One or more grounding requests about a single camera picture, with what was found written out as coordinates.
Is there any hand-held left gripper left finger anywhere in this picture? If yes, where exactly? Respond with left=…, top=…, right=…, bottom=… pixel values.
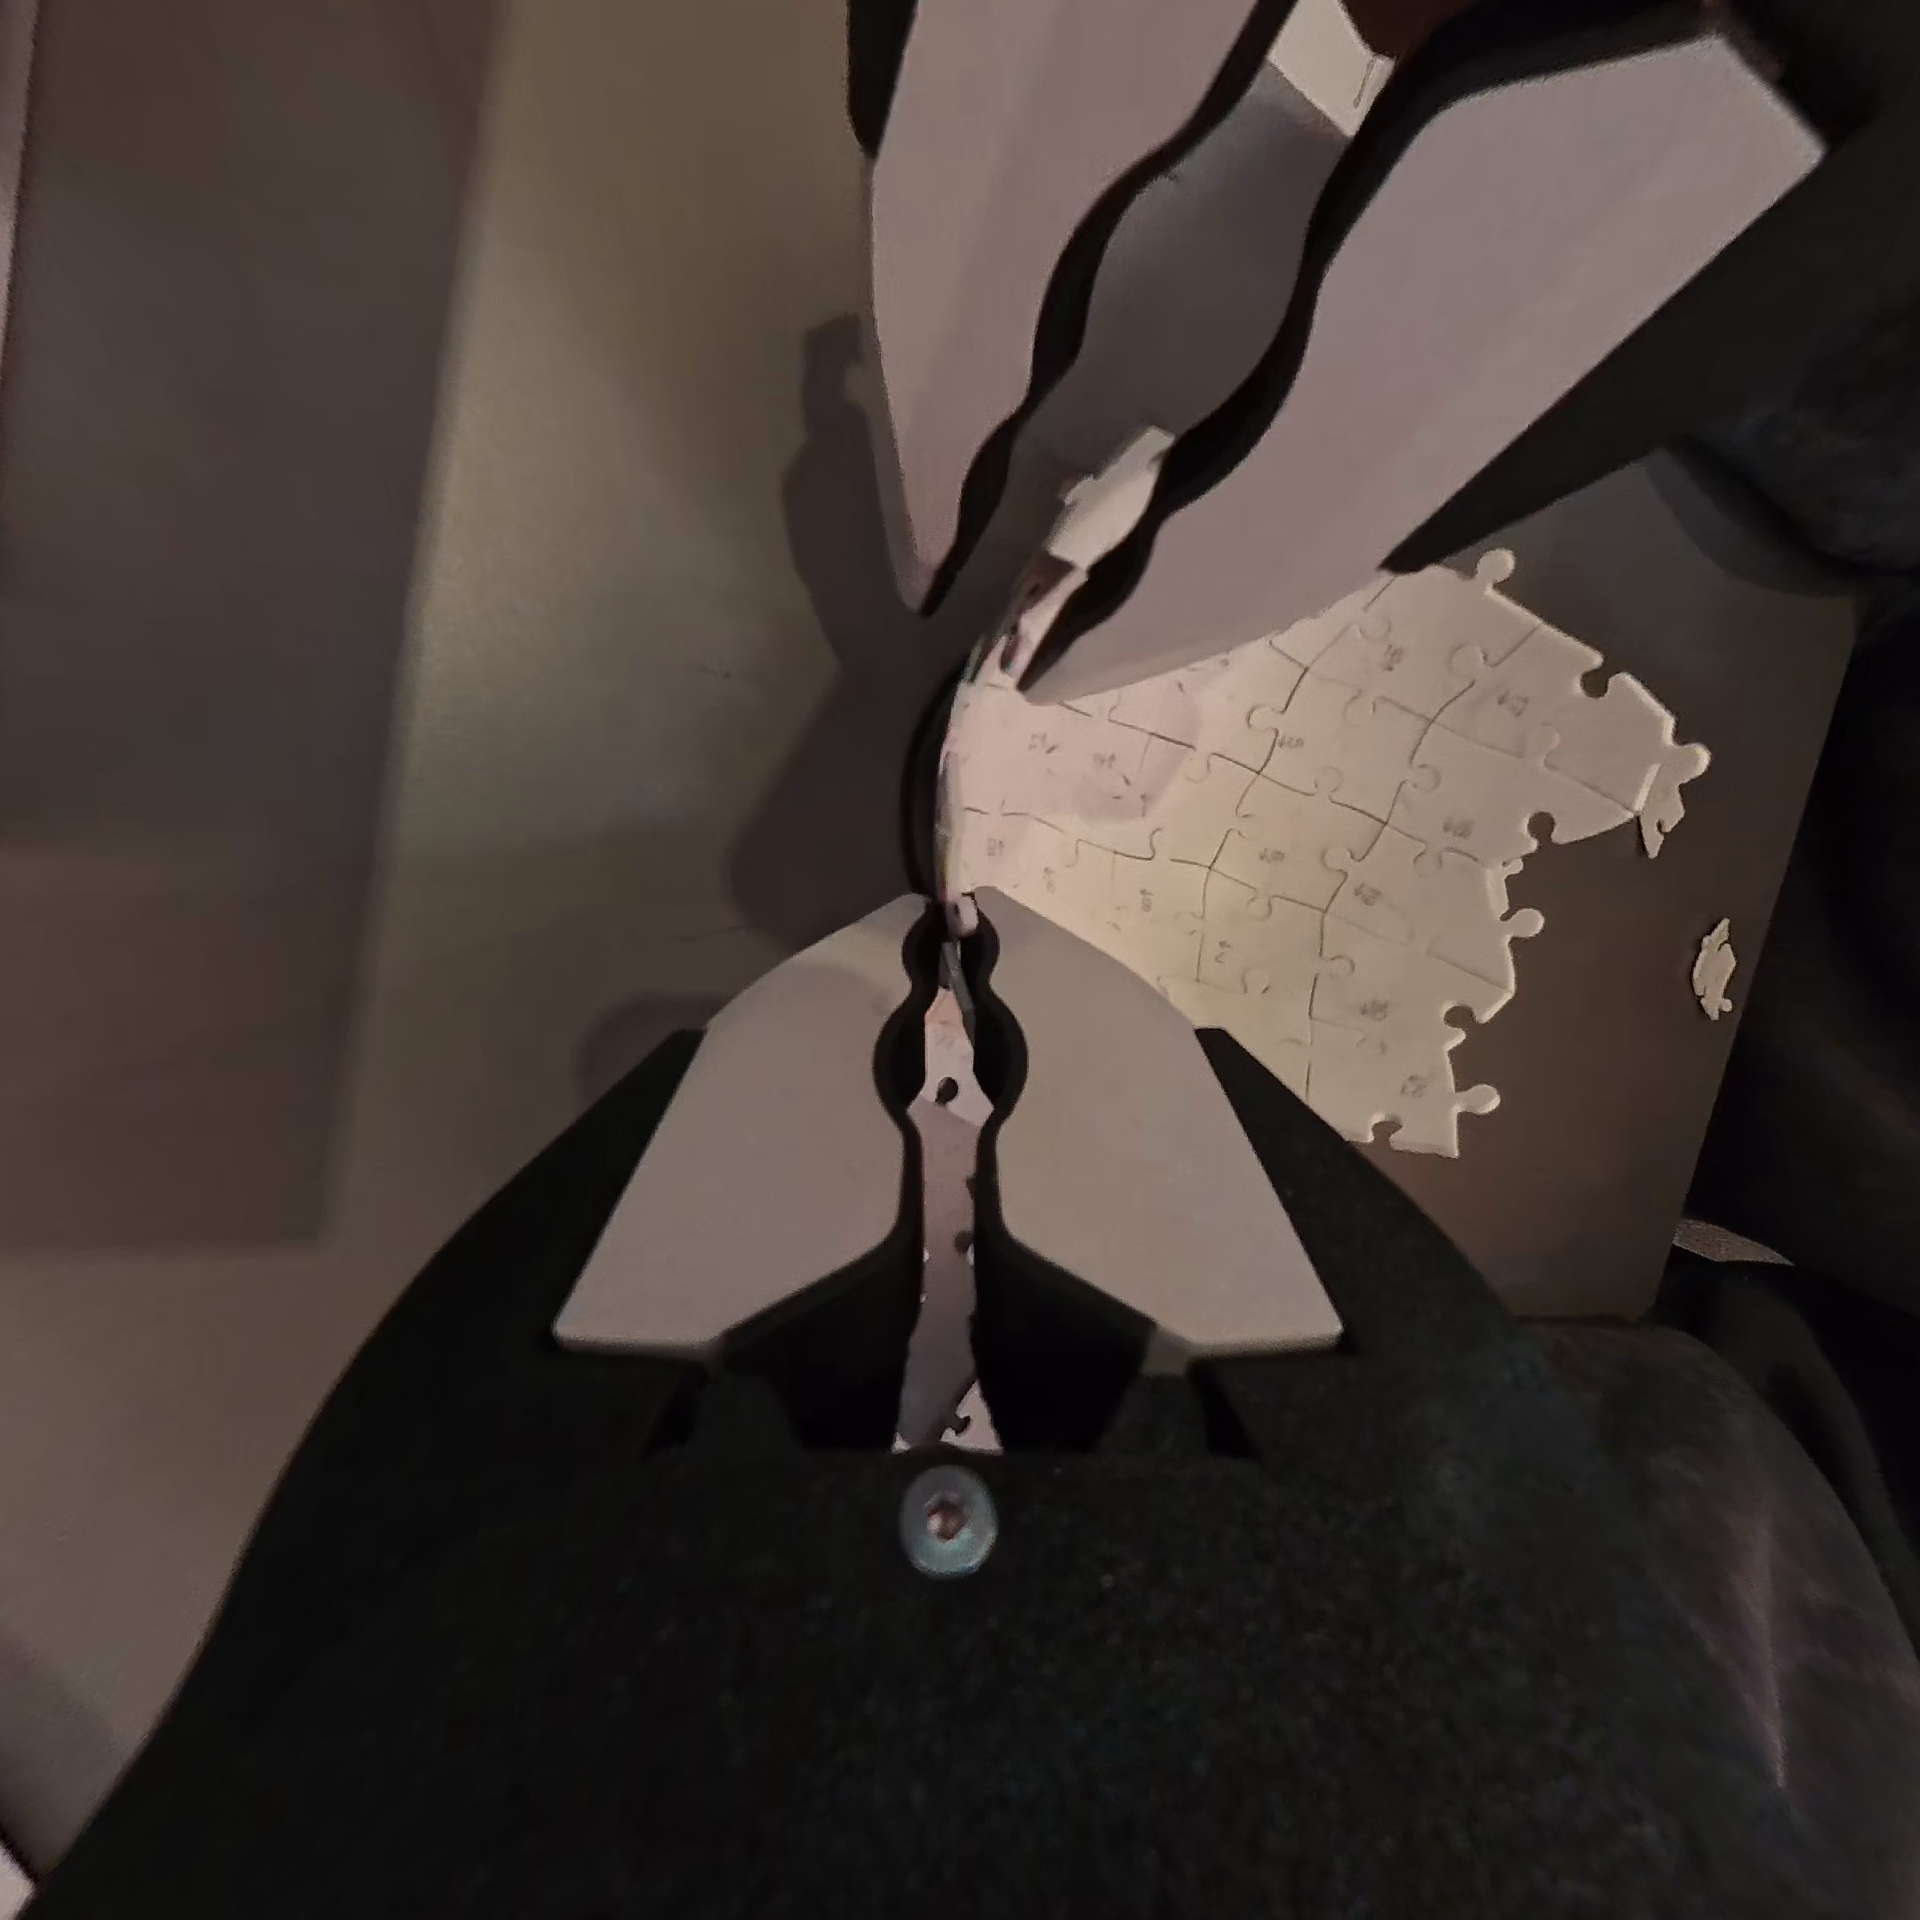
left=552, top=890, right=956, bottom=1367

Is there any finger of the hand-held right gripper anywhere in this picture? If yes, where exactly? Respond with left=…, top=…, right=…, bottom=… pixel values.
left=1000, top=26, right=1838, bottom=704
left=865, top=0, right=1288, bottom=611

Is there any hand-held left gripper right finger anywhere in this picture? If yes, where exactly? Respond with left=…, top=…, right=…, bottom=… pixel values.
left=968, top=890, right=1345, bottom=1367

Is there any partly built white puzzle ball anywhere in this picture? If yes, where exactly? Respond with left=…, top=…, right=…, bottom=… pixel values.
left=900, top=551, right=1713, bottom=1450

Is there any person's dark clothing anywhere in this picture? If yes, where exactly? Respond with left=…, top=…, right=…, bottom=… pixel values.
left=1515, top=571, right=1920, bottom=1920

